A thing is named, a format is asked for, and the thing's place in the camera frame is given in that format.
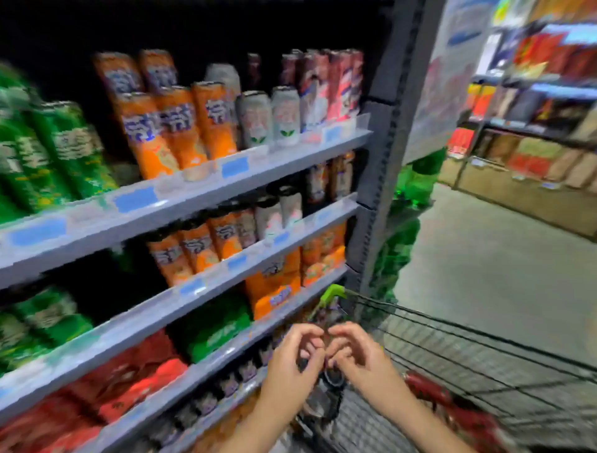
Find person's right hand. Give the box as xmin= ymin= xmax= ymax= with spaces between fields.
xmin=325 ymin=322 xmax=411 ymax=416

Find person's left hand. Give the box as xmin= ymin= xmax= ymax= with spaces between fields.
xmin=259 ymin=323 xmax=327 ymax=421

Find black wire shopping cart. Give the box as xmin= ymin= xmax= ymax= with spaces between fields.
xmin=305 ymin=283 xmax=597 ymax=453

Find orange soda can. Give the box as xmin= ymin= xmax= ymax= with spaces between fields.
xmin=114 ymin=91 xmax=180 ymax=180
xmin=155 ymin=86 xmax=210 ymax=171
xmin=206 ymin=208 xmax=243 ymax=261
xmin=147 ymin=231 xmax=195 ymax=287
xmin=192 ymin=82 xmax=239 ymax=161
xmin=138 ymin=49 xmax=179 ymax=92
xmin=93 ymin=52 xmax=144 ymax=96
xmin=178 ymin=219 xmax=220 ymax=274

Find grey metal shelf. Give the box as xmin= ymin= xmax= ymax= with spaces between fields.
xmin=0 ymin=0 xmax=448 ymax=453

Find row of red-white-blue cans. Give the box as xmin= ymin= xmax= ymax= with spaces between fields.
xmin=279 ymin=49 xmax=364 ymax=134

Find black headphones in cart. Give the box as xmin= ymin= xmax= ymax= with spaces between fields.
xmin=298 ymin=366 xmax=348 ymax=423

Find row of orange drink bottles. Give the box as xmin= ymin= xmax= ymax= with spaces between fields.
xmin=186 ymin=390 xmax=262 ymax=453

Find green drink multipack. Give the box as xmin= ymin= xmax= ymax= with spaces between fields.
xmin=170 ymin=291 xmax=254 ymax=365

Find orange drink multipack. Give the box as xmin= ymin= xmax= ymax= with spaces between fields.
xmin=244 ymin=250 xmax=303 ymax=322
xmin=300 ymin=223 xmax=348 ymax=288

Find red drink multipack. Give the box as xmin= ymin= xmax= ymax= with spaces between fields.
xmin=60 ymin=329 xmax=190 ymax=424
xmin=0 ymin=396 xmax=103 ymax=453

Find rows of large green bottles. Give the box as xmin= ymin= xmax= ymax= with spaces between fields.
xmin=359 ymin=148 xmax=448 ymax=323

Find rows of colourful gift boxes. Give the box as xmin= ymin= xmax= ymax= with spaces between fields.
xmin=447 ymin=0 xmax=597 ymax=192

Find pale printed poster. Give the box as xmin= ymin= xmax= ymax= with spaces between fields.
xmin=403 ymin=0 xmax=498 ymax=164

